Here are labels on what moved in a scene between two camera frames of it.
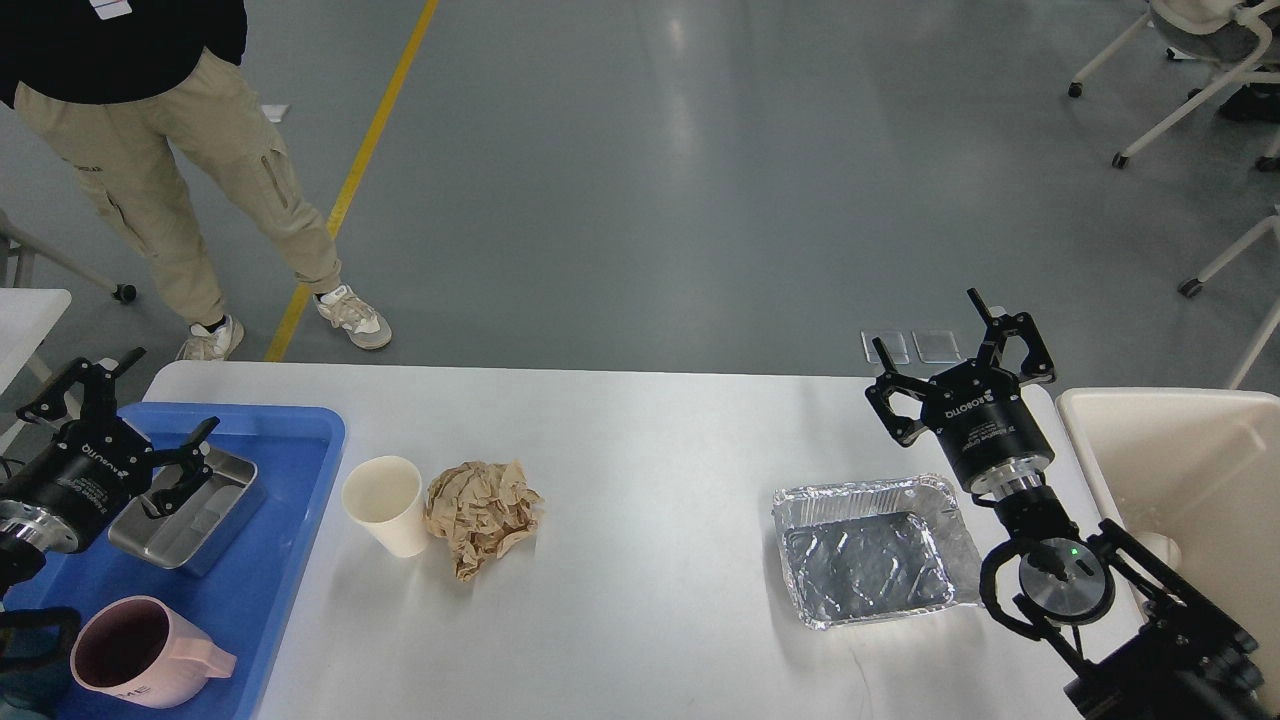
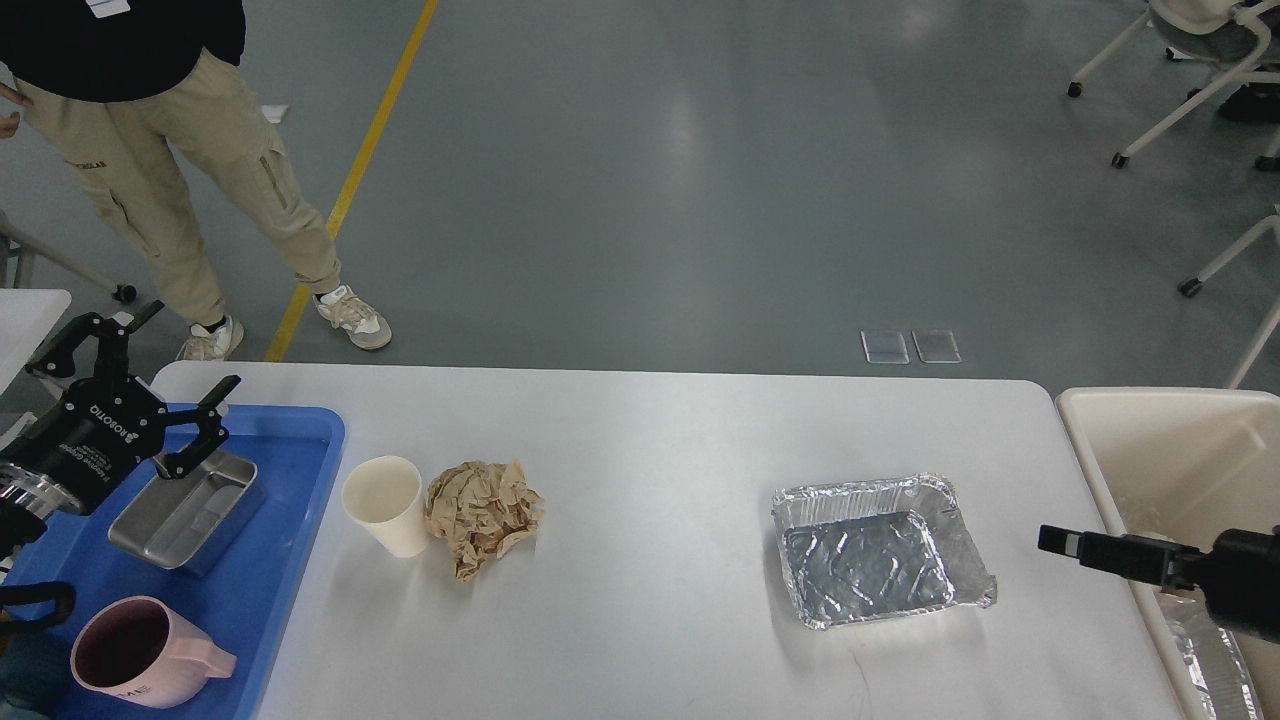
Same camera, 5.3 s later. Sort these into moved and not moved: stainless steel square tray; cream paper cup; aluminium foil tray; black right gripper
Moved: black right gripper
Not moved: stainless steel square tray; aluminium foil tray; cream paper cup
